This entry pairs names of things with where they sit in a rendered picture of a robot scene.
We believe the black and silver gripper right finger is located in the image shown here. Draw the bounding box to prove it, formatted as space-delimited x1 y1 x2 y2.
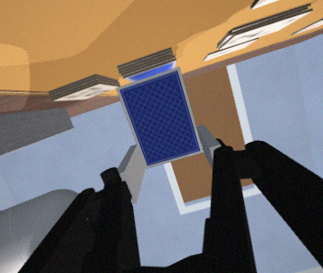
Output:
196 124 323 273

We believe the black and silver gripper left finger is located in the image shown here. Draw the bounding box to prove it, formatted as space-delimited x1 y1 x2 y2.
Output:
17 145 146 273

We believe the blue playing card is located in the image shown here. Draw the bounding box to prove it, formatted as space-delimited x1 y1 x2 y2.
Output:
122 58 176 82
116 66 203 169

